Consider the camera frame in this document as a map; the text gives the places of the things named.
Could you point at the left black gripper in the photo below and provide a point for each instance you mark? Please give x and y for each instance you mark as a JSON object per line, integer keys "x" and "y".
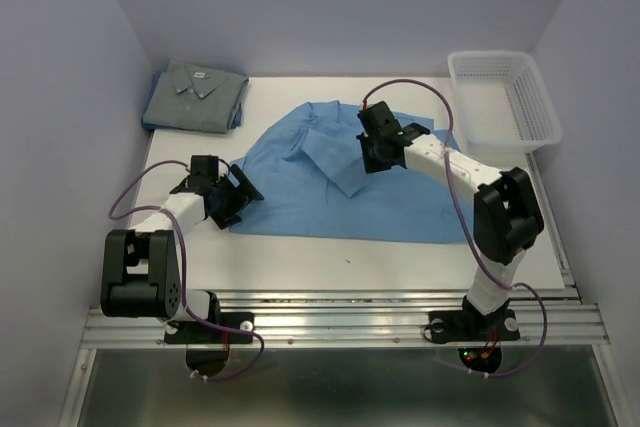
{"x": 241, "y": 196}

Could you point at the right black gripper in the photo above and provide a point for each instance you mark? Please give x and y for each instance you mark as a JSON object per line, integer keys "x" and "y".
{"x": 372, "y": 165}

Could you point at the light blue long sleeve shirt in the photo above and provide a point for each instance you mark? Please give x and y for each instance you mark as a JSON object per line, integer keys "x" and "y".
{"x": 309, "y": 169}

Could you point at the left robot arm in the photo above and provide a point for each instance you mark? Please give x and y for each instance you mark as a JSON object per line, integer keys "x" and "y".
{"x": 144, "y": 266}

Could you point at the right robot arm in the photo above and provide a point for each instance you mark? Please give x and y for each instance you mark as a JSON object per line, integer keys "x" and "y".
{"x": 506, "y": 220}

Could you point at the folded grey shirt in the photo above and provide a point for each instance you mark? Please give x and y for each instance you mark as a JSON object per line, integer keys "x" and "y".
{"x": 195, "y": 97}

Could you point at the white plastic basket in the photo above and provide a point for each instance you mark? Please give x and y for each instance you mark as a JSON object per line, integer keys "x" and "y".
{"x": 503, "y": 104}

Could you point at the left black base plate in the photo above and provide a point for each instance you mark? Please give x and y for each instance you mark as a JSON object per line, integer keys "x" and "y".
{"x": 195, "y": 333}

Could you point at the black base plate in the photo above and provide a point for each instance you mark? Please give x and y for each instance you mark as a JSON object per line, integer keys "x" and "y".
{"x": 463, "y": 326}
{"x": 195, "y": 333}

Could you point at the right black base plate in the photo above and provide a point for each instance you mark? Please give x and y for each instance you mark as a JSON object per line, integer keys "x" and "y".
{"x": 463, "y": 326}

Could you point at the aluminium rail frame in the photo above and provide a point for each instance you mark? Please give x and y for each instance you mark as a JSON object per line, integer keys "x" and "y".
{"x": 340, "y": 343}

